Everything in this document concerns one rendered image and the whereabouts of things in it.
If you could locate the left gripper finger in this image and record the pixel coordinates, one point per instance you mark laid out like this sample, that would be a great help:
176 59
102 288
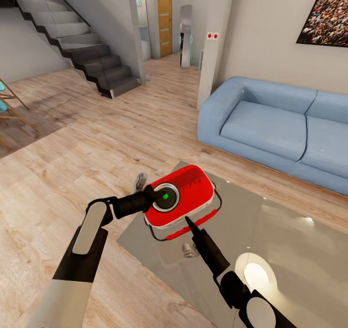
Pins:
160 194

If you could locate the standing mirror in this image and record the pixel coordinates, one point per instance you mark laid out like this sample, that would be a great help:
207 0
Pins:
185 36

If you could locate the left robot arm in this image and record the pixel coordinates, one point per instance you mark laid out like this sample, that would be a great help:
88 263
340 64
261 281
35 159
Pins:
64 303

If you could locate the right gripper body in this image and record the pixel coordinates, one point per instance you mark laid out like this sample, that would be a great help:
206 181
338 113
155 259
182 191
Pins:
206 246

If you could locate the radio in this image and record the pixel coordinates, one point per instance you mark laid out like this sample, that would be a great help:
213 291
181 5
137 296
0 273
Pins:
188 191

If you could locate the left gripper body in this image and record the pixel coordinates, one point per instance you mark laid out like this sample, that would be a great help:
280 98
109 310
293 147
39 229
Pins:
143 200

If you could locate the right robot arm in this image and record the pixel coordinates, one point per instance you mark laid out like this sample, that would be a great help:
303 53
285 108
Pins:
254 309

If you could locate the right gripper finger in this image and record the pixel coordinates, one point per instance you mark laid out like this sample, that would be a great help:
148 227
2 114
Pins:
192 226

